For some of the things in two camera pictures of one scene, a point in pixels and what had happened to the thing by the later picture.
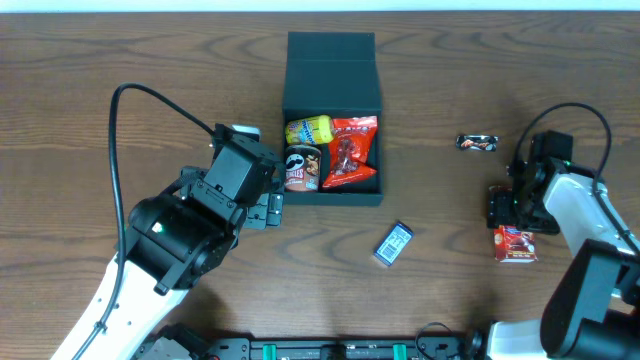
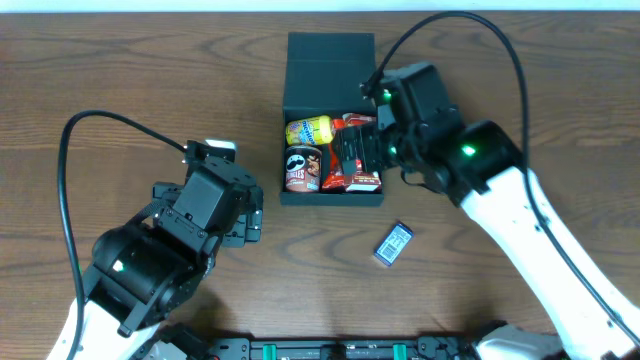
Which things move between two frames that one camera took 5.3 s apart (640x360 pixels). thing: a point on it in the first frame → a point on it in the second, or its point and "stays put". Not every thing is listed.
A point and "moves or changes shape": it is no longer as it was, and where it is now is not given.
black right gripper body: x=501 y=211 → x=357 y=148
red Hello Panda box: x=514 y=246 moves or changes shape
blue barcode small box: x=394 y=242 stays put
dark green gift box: x=335 y=74 stays put
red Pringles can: x=302 y=168 stays put
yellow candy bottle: x=310 y=131 stays put
